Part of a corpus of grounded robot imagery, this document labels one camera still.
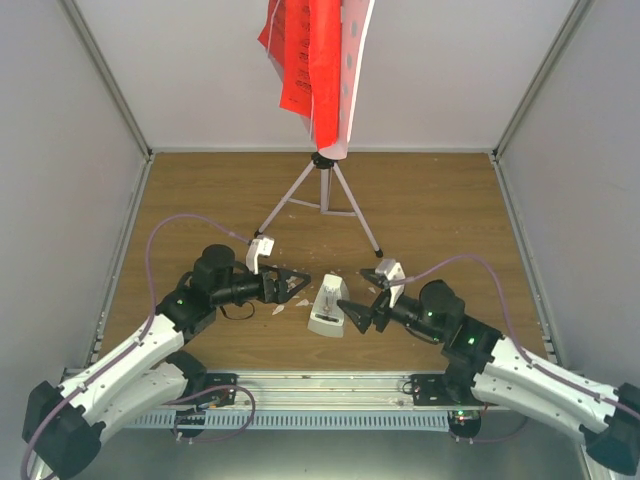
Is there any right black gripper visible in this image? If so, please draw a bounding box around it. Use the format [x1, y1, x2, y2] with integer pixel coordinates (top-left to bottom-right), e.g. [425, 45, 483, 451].
[337, 291, 445, 342]

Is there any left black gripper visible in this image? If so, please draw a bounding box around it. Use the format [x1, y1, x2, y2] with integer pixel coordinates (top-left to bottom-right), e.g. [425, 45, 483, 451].
[213, 263, 311, 306]

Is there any white metronome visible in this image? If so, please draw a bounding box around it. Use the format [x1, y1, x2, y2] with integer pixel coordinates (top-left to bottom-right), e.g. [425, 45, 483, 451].
[307, 274, 350, 338]

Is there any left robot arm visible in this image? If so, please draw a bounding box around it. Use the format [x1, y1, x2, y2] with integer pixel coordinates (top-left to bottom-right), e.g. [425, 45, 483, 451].
[21, 237, 311, 479]

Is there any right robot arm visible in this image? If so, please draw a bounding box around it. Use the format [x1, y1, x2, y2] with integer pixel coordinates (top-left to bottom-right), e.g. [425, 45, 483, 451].
[337, 269, 639, 476]

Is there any white debris pile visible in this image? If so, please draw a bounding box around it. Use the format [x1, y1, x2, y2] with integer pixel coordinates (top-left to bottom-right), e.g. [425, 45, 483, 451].
[271, 295, 312, 316]

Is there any red sheet music paper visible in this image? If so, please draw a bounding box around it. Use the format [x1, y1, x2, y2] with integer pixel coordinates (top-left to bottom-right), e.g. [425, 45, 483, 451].
[258, 0, 342, 149]

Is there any white tripod music stand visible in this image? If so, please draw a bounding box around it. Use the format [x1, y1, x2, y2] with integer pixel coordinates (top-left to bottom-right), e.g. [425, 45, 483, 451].
[254, 1, 383, 258]

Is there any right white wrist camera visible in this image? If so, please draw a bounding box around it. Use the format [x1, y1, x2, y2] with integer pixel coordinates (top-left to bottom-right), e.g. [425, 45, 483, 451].
[375, 258, 406, 308]

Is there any aluminium rail frame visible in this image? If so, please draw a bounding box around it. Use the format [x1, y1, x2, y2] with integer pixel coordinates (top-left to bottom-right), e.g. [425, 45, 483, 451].
[135, 370, 509, 441]

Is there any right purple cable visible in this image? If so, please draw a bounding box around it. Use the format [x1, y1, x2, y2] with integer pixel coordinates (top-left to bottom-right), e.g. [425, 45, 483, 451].
[394, 253, 621, 416]

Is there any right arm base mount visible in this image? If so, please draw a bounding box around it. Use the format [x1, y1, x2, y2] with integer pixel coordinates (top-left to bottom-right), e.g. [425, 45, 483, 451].
[401, 373, 483, 408]

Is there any slotted cable duct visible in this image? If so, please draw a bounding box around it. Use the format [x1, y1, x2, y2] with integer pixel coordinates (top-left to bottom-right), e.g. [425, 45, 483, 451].
[130, 409, 449, 432]

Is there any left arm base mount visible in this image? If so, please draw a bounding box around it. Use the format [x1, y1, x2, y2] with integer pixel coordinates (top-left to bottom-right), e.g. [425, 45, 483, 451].
[167, 372, 238, 408]

